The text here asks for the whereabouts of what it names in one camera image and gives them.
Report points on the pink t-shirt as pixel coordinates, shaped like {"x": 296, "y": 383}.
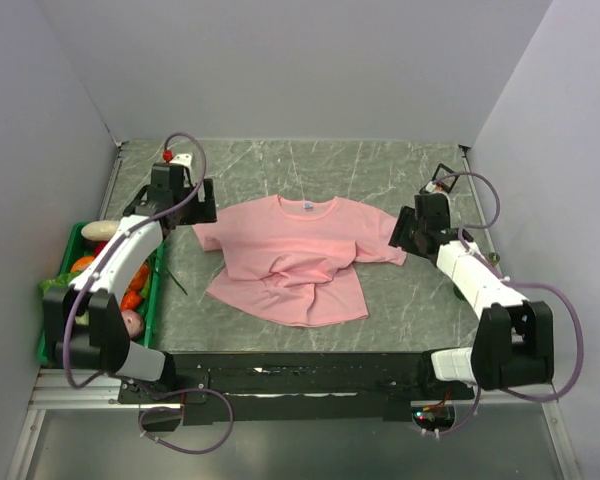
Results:
{"x": 292, "y": 262}

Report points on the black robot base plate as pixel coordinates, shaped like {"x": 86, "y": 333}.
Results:
{"x": 250, "y": 386}

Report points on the green plastic crate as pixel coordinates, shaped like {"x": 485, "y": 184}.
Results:
{"x": 78, "y": 247}

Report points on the red tomato toy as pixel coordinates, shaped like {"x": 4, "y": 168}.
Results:
{"x": 99, "y": 248}

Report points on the orange fruit toy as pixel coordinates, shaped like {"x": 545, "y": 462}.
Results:
{"x": 82, "y": 264}

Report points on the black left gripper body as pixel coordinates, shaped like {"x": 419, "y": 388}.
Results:
{"x": 188, "y": 213}

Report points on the green lettuce toy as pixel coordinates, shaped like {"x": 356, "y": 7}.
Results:
{"x": 62, "y": 280}

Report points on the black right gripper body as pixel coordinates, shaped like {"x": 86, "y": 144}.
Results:
{"x": 419, "y": 231}

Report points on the green glass bottle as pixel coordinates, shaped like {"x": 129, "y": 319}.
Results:
{"x": 493, "y": 258}

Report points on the purple onion toy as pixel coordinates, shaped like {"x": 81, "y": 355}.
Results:
{"x": 134, "y": 323}

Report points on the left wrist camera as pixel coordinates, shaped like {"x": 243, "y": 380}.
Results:
{"x": 183, "y": 159}

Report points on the aluminium table edge rail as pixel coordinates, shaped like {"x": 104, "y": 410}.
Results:
{"x": 117, "y": 162}

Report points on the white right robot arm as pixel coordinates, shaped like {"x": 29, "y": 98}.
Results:
{"x": 513, "y": 344}

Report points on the orange carrot toy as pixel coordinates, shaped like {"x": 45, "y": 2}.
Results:
{"x": 135, "y": 292}

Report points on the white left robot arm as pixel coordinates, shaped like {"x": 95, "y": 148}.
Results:
{"x": 83, "y": 322}

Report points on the white radish toy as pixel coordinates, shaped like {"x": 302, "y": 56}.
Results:
{"x": 100, "y": 231}

